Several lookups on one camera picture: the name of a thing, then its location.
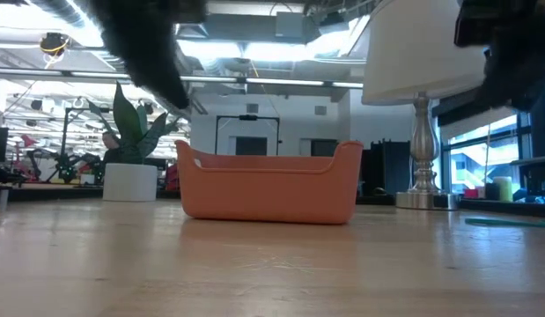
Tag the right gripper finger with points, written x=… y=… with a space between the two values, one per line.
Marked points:
x=514 y=94

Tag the dark screen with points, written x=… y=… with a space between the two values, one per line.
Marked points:
x=251 y=146

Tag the black background robot arm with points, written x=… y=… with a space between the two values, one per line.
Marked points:
x=67 y=165

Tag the black stand pole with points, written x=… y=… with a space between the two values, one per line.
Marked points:
x=541 y=149

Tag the silver ceiling duct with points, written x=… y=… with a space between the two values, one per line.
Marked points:
x=195 y=31

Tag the white shade table lamp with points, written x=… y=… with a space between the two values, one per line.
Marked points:
x=413 y=53

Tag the wall vent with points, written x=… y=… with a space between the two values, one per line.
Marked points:
x=320 y=110
x=252 y=108

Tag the black metal frame stand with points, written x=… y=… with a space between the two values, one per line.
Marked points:
x=248 y=117

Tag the black side desk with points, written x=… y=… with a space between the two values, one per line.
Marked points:
x=534 y=161

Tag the small red box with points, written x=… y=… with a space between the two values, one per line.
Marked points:
x=471 y=193

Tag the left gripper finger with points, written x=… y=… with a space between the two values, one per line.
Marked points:
x=159 y=75

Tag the grey ceiling box unit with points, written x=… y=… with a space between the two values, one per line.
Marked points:
x=290 y=24

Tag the black cabinet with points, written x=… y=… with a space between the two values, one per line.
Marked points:
x=388 y=169

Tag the green roll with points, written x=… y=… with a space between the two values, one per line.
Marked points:
x=503 y=190

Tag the person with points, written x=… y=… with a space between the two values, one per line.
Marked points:
x=110 y=147

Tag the orange plastic bin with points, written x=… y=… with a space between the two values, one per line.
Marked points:
x=267 y=193

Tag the black tubular rig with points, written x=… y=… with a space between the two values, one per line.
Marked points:
x=65 y=127

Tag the ceiling light bar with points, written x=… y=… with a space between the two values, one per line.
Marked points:
x=285 y=82
x=347 y=84
x=210 y=79

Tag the black yellow ceiling reel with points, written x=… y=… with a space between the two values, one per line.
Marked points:
x=54 y=44

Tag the snake plant in white pot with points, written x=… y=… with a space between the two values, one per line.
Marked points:
x=130 y=182

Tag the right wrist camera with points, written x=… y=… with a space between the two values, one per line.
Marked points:
x=472 y=24

